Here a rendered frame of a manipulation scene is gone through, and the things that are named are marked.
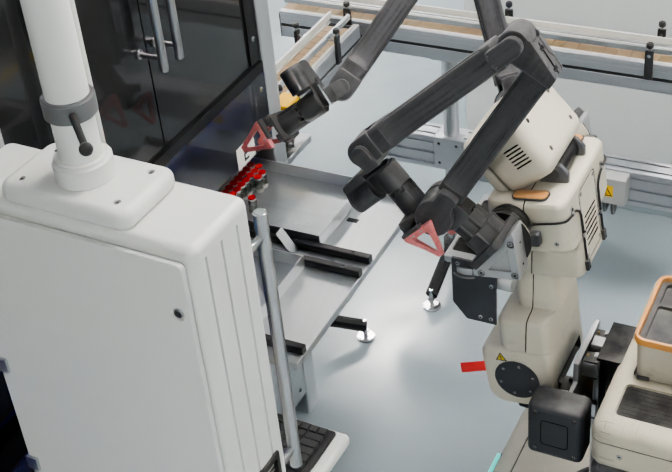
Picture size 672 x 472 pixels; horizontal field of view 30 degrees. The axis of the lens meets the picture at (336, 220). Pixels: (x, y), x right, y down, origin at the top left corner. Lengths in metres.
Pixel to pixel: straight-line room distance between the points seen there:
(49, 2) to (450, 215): 0.93
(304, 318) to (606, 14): 1.89
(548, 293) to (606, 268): 1.65
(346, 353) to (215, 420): 1.93
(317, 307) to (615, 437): 0.71
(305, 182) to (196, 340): 1.29
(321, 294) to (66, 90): 1.09
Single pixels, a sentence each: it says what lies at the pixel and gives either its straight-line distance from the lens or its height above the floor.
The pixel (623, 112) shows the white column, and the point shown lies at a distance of 4.45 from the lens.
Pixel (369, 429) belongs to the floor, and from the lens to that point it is 3.78.
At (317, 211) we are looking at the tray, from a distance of 3.13.
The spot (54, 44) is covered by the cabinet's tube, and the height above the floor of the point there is 1.84.
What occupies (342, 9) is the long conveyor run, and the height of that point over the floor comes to 0.95.
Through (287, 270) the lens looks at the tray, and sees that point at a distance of 2.94.
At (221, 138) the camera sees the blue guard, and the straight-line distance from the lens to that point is 3.02.
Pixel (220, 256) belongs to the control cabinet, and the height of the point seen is 1.50.
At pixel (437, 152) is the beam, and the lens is 4.05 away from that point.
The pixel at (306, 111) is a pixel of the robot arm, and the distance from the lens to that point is 2.76.
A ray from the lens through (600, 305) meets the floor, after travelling 4.20.
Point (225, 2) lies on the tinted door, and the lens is 2.97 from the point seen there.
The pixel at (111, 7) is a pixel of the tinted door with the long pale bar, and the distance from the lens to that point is 2.59.
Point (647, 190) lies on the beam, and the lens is 3.87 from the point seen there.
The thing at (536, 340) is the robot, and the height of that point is 0.85.
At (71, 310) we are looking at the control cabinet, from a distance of 2.15.
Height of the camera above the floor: 2.65
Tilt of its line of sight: 35 degrees down
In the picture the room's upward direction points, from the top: 6 degrees counter-clockwise
